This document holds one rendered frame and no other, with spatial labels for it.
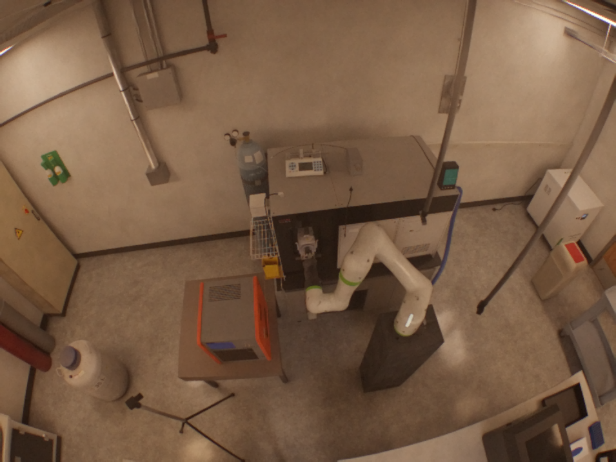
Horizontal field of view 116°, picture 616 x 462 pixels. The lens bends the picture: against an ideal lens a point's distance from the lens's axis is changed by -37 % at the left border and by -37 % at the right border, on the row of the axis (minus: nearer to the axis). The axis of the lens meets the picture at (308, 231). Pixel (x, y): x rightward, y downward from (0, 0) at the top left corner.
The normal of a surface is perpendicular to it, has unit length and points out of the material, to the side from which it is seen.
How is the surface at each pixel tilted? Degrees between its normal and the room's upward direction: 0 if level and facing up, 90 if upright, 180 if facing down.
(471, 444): 0
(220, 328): 0
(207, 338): 0
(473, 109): 90
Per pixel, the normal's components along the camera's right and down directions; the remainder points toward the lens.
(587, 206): -0.05, -0.65
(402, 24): 0.13, 0.75
